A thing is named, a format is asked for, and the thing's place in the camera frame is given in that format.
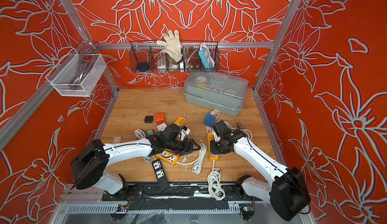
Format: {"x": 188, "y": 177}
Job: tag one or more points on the grey plastic storage box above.
{"x": 216, "y": 91}

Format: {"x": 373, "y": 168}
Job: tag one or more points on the black wire wall basket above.
{"x": 187, "y": 56}

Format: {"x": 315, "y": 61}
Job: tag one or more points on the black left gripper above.
{"x": 190, "y": 146}

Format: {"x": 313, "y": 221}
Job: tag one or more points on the small teal plug adapter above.
{"x": 149, "y": 132}

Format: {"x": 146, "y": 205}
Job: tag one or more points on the short yellow power strip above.
{"x": 180, "y": 121}

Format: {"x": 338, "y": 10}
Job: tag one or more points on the dark round item in basket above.
{"x": 142, "y": 67}

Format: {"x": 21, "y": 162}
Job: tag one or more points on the black power strip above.
{"x": 160, "y": 174}

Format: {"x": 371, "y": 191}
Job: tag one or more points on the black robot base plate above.
{"x": 142, "y": 190}

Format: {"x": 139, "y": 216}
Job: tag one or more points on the orange-red cube adapter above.
{"x": 159, "y": 118}

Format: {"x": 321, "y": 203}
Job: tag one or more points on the pink power strip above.
{"x": 215, "y": 113}

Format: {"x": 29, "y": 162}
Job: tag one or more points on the white wire wall basket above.
{"x": 76, "y": 74}

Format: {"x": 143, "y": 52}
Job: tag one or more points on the white socket in basket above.
{"x": 161, "y": 64}

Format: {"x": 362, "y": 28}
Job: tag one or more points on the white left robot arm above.
{"x": 89, "y": 166}

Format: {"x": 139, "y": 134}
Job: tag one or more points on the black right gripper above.
{"x": 212, "y": 148}

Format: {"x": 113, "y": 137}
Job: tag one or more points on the white work glove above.
{"x": 171, "y": 45}

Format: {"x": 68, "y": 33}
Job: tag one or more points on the small black cube adapter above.
{"x": 148, "y": 119}

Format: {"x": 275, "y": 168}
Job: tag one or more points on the blue cube adapter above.
{"x": 209, "y": 120}

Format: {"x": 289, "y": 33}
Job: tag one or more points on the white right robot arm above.
{"x": 284, "y": 188}

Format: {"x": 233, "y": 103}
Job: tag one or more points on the aluminium frame post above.
{"x": 76, "y": 20}

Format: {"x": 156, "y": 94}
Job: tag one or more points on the small transparent plastic card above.
{"x": 117, "y": 139}

